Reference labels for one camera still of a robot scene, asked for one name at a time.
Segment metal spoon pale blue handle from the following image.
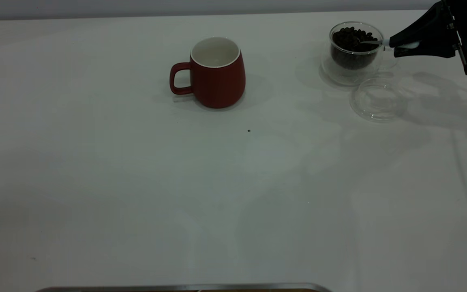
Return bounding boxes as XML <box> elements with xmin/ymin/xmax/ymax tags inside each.
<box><xmin>360</xmin><ymin>39</ymin><xmax>420</xmax><ymax>50</ymax></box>

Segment red ceramic mug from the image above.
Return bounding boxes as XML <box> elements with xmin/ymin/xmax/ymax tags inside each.
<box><xmin>169</xmin><ymin>37</ymin><xmax>246</xmax><ymax>109</ymax></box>

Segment dark coffee beans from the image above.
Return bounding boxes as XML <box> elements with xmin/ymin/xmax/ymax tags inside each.
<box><xmin>332</xmin><ymin>27</ymin><xmax>380</xmax><ymax>69</ymax></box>

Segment clear glass cup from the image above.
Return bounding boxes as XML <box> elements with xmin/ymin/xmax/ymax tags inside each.
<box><xmin>321</xmin><ymin>21</ymin><xmax>398</xmax><ymax>86</ymax></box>

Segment small clear glass dish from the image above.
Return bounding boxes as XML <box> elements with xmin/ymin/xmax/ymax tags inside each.
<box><xmin>350</xmin><ymin>77</ymin><xmax>408</xmax><ymax>122</ymax></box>

